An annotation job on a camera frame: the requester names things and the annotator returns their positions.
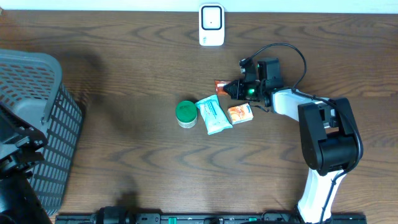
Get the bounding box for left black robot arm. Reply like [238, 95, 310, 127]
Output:
[1, 103, 51, 224]

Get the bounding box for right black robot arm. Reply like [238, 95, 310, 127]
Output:
[223, 58, 363, 223]

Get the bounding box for teal wet wipes pack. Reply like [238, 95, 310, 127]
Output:
[195, 95, 233, 135]

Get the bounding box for red Top chocolate bar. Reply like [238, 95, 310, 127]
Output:
[215, 80, 231, 95]

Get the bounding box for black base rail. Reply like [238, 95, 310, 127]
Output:
[55, 212, 368, 224]

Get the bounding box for grey plastic mesh basket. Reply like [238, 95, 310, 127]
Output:
[1, 49, 83, 218]

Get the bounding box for orange Kleenex tissue pack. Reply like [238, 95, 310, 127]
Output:
[228, 103, 254, 125]

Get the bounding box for white barcode scanner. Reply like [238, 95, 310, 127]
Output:
[198, 3, 225, 47]

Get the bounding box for green lid jar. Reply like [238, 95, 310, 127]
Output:
[175, 100, 198, 129]

